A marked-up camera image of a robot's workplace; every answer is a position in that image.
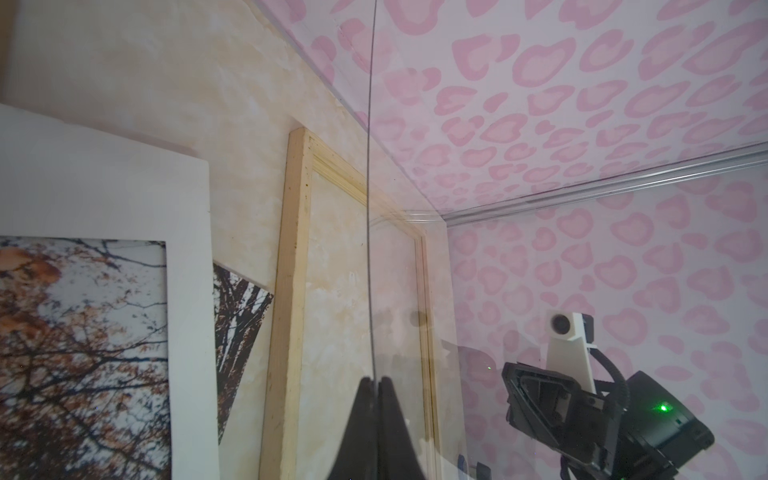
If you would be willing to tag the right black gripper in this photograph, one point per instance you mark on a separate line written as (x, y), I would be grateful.
(628, 429)

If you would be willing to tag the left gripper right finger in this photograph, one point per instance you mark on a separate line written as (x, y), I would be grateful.
(396, 456)

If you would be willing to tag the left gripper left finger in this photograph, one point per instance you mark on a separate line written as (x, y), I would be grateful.
(357, 454)

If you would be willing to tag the light wooden picture frame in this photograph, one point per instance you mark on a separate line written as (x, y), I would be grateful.
(307, 154)

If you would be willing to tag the clear acrylic sheet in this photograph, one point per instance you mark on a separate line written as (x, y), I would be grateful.
(472, 104)

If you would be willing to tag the white mat board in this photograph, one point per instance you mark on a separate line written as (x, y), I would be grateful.
(67, 181)

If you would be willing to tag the autumn forest photo print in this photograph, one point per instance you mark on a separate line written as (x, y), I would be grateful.
(85, 385)

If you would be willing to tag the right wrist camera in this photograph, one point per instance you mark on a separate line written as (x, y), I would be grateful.
(571, 335)

